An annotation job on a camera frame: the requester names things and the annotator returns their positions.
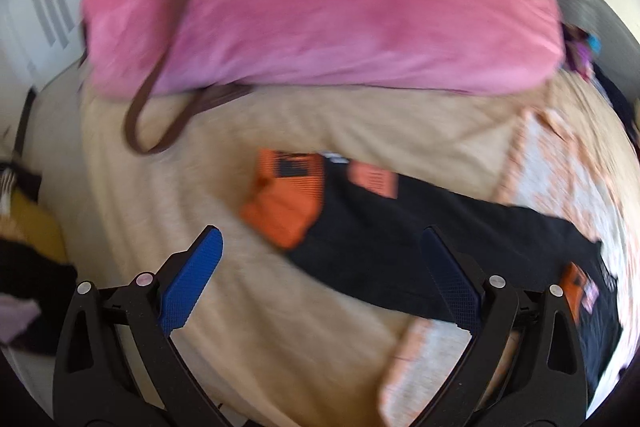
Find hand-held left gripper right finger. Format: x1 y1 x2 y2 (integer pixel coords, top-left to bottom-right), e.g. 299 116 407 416
420 225 588 427

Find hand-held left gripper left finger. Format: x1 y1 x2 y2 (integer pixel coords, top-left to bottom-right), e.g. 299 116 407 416
52 225 231 427

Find black shirt with orange print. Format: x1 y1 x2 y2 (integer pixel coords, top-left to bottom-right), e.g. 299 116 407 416
240 148 626 403

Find pile of dark clothes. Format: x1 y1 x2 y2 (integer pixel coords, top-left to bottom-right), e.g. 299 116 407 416
0 159 78 355

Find purple striped clothes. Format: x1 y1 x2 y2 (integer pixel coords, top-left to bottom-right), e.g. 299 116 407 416
562 24 640 132

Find beige bed sheet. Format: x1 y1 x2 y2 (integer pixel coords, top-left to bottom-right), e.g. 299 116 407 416
35 67 636 425

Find orange and white printed blanket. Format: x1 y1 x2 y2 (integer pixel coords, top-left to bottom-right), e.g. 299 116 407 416
377 107 633 427

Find yellow cloth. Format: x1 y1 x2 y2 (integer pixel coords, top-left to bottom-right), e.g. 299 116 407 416
10 189 68 258

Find pink pillow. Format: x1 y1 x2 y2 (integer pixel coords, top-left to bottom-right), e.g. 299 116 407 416
80 0 568 100

